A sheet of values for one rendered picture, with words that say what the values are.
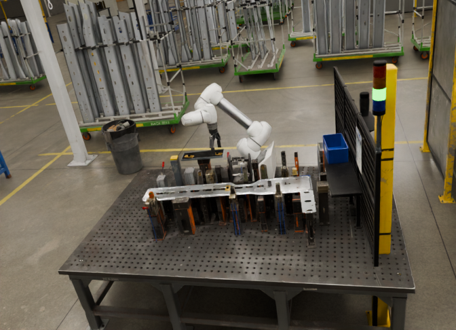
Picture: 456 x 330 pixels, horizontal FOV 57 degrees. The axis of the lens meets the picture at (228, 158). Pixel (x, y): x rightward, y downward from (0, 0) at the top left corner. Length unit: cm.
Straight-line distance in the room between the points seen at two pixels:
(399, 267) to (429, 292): 91
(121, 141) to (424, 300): 418
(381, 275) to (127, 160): 417
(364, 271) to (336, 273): 18
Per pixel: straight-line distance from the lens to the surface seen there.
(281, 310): 316
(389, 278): 296
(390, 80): 253
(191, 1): 1108
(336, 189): 318
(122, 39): 756
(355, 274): 296
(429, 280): 403
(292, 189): 325
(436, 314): 377
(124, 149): 609
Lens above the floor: 270
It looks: 26 degrees down
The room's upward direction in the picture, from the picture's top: 9 degrees counter-clockwise
